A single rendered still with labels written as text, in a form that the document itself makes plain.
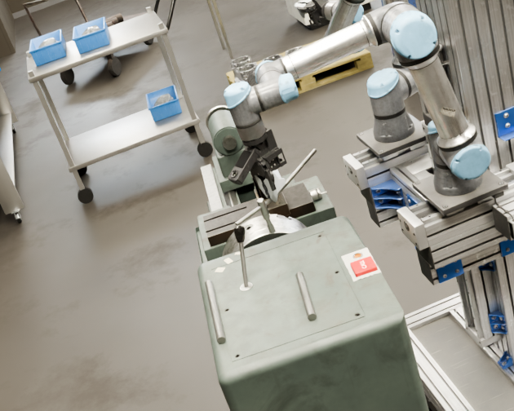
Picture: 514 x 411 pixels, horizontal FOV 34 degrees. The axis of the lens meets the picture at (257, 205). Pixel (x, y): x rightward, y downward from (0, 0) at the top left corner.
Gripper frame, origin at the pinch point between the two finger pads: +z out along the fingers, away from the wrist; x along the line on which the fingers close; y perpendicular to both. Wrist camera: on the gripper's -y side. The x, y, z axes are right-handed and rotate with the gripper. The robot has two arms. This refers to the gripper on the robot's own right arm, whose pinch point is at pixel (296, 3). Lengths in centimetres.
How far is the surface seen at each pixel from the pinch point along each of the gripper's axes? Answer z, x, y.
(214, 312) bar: -101, -126, 14
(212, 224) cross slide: -8, -80, 51
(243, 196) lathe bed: 30, -46, 74
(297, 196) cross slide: -26, -50, 55
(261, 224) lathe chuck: -71, -90, 23
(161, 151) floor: 299, 27, 162
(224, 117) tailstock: 35, -35, 39
